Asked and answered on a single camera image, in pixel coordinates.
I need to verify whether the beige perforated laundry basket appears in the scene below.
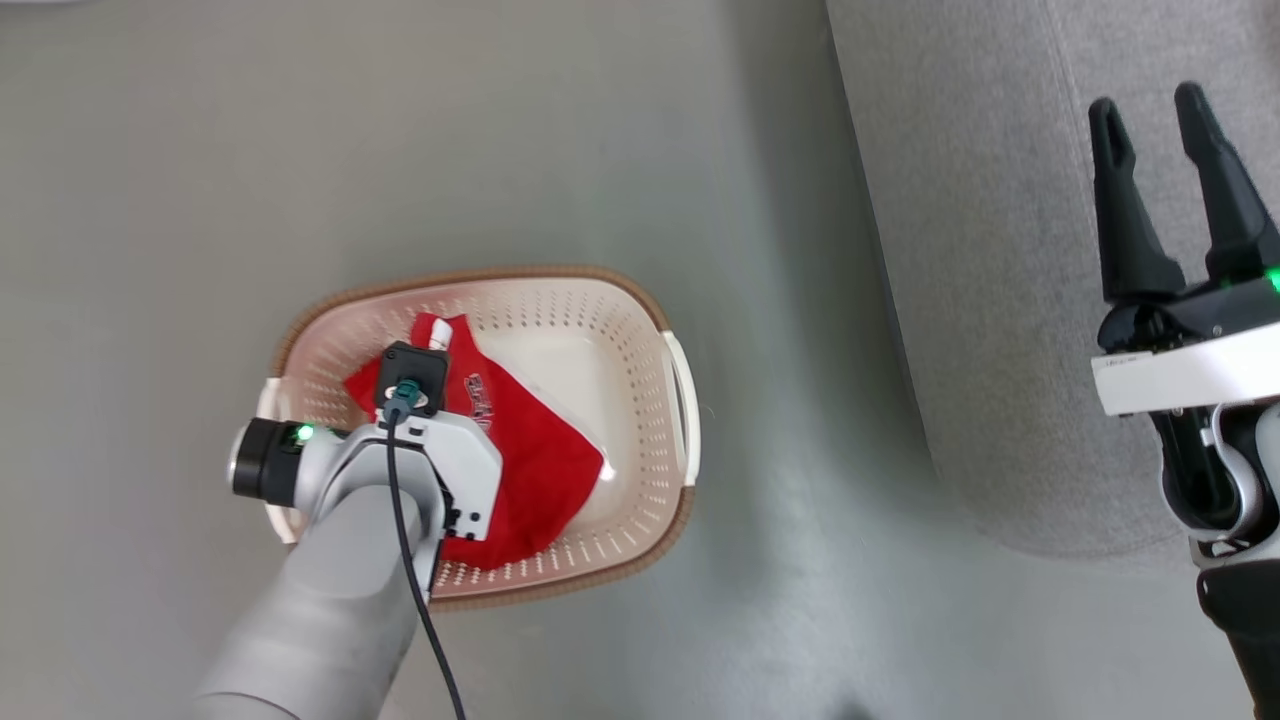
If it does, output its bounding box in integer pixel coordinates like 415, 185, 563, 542
255, 265, 701, 613

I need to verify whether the grey fabric sofa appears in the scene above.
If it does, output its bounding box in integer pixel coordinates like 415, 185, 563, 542
825, 0, 1280, 561

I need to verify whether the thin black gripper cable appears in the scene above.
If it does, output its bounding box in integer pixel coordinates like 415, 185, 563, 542
384, 378, 468, 720

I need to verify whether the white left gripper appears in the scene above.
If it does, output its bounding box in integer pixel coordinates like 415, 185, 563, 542
380, 410, 501, 541

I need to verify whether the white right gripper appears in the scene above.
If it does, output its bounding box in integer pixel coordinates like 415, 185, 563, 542
1088, 82, 1280, 416

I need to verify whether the red garment with white trim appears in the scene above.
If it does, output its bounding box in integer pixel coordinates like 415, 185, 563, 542
345, 312, 607, 571

